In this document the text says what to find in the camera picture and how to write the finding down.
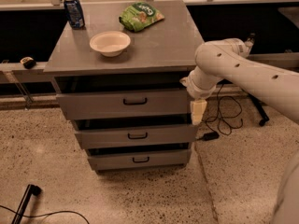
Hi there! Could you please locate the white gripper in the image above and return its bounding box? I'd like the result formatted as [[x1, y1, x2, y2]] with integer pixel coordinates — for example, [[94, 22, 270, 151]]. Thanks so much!
[[179, 77, 216, 125]]

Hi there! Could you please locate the grey top drawer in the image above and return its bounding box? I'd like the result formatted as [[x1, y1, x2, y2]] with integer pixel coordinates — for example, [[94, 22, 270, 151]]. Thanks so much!
[[57, 89, 190, 120]]

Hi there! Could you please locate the grey drawer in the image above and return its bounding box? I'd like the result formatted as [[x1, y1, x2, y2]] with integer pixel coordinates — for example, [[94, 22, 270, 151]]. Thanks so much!
[[57, 89, 190, 120], [88, 148, 192, 171], [75, 124, 197, 149]]

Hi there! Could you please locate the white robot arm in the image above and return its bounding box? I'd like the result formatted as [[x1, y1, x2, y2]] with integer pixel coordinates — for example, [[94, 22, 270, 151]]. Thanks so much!
[[180, 38, 299, 224]]

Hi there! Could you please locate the grey bottom drawer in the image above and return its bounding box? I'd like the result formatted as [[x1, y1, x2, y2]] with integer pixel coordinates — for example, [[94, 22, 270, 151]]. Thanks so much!
[[88, 148, 192, 171]]

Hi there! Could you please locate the grey middle drawer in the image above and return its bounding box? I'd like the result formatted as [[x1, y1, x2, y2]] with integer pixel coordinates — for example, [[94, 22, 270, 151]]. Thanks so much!
[[75, 124, 197, 149]]

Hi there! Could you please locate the grey drawer cabinet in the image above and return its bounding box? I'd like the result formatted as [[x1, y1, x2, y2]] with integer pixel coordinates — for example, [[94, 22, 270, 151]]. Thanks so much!
[[43, 0, 206, 175]]

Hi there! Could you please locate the black rolling stand leg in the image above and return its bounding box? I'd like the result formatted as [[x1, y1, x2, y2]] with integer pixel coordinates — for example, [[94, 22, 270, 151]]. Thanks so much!
[[249, 94, 269, 127]]

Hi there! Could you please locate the small clear bottle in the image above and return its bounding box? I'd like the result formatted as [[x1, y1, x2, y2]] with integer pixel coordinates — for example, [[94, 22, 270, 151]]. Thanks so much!
[[244, 33, 255, 54]]

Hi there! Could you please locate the white bowl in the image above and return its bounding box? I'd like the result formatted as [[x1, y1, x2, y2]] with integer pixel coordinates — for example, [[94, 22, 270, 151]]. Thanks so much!
[[90, 31, 131, 57]]

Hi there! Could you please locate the green chip bag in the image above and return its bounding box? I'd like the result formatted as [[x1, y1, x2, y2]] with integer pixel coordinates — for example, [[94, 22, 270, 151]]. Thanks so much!
[[119, 2, 164, 32]]

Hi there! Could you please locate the blue soda can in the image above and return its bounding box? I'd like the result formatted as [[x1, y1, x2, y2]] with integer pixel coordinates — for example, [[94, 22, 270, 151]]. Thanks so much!
[[64, 0, 85, 29]]

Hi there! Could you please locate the yellow black tape measure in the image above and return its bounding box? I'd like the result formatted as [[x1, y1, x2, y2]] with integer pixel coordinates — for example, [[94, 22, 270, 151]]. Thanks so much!
[[20, 57, 36, 69]]

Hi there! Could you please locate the black stand leg left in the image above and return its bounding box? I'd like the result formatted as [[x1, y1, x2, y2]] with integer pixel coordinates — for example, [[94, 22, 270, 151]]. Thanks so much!
[[11, 184, 41, 224]]

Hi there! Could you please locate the black cable with adapter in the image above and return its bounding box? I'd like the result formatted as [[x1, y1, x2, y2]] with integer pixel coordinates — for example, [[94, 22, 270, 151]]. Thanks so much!
[[195, 83, 245, 142]]

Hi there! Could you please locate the grey metal rail shelf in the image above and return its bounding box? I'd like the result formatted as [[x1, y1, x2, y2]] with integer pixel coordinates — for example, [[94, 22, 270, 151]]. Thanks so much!
[[0, 52, 299, 84]]

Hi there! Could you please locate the thin black floor cable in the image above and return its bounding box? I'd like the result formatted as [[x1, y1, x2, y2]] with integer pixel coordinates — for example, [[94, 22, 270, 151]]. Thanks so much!
[[0, 204, 91, 224]]

